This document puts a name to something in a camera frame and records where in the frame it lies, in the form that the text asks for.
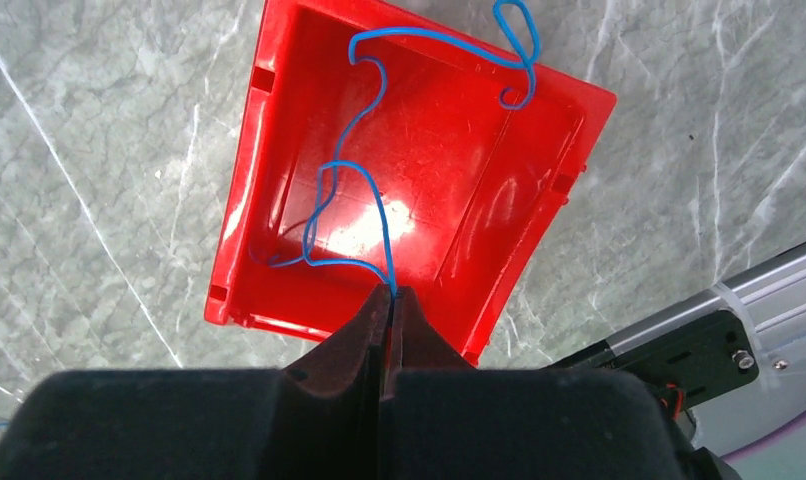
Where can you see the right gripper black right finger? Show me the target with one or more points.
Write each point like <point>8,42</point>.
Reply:
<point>440,418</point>

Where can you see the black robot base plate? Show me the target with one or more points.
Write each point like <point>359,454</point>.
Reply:
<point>684,361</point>

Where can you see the aluminium frame rail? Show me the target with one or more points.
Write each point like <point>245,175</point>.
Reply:
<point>770,299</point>

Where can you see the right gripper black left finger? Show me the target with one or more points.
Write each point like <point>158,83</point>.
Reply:
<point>315,419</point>

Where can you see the red plastic bin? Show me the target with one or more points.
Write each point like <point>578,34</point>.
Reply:
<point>376,140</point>

